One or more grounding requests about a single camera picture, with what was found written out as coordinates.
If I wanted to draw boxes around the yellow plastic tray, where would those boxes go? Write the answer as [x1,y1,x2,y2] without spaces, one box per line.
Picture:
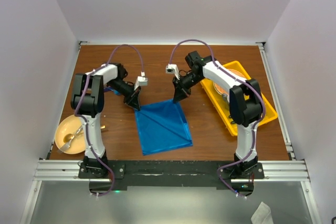
[199,60,278,137]

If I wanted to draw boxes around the blue cloth napkin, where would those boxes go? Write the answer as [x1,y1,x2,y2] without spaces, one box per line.
[134,99,193,155]

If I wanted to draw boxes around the silver tongs on plate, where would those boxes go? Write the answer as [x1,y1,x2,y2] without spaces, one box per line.
[57,126,83,153]

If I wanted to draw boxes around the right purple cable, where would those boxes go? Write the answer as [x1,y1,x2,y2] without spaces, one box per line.
[169,39,267,200]

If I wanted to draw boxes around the aluminium front rail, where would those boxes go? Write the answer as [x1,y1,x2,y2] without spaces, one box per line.
[34,160,310,182]

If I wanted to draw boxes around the tan round plate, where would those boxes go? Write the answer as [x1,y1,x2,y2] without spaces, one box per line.
[54,115,87,155]

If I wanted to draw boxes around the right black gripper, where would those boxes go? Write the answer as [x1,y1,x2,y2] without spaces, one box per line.
[173,71,204,103]

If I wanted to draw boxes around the purple cable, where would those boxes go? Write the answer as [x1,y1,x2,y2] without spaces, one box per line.
[169,39,267,200]
[73,44,145,200]

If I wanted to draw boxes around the orange woven coaster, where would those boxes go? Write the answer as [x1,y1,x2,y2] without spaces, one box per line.
[213,69,245,95]

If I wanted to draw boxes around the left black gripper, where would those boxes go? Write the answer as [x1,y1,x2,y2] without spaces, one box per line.
[107,79,141,111]

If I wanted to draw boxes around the aluminium right rail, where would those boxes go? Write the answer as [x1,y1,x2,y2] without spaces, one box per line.
[256,42,296,161]

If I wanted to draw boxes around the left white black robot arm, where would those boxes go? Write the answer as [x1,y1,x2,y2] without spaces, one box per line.
[70,63,148,178]

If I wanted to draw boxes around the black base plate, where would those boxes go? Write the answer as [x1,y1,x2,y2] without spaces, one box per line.
[78,160,265,196]

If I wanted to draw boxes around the gold utensil on plate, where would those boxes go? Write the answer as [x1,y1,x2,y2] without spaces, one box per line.
[63,125,106,143]

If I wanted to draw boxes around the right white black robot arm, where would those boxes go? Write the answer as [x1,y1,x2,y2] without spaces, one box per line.
[165,51,266,178]

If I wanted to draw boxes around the grey cup in tray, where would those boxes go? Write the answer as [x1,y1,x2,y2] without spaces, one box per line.
[222,93,229,110]

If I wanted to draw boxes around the aluminium rail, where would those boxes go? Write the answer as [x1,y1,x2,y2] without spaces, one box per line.
[34,160,310,182]
[256,42,296,161]

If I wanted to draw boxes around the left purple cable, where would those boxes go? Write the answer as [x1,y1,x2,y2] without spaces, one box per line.
[73,44,145,200]

